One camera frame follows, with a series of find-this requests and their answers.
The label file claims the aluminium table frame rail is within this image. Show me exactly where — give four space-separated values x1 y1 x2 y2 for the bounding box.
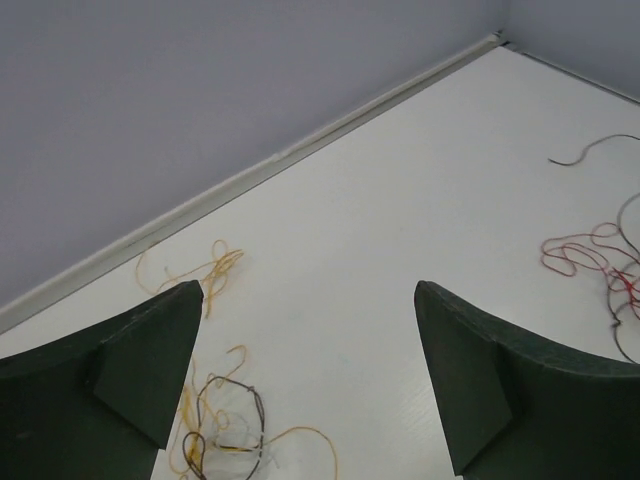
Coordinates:
1 33 639 333

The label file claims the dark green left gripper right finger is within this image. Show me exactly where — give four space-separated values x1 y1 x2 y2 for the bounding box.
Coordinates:
414 281 639 479

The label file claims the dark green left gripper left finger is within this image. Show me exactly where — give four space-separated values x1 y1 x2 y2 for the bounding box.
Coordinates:
1 281 203 479

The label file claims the white thin cable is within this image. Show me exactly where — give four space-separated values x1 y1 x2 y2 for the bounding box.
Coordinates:
209 399 281 464

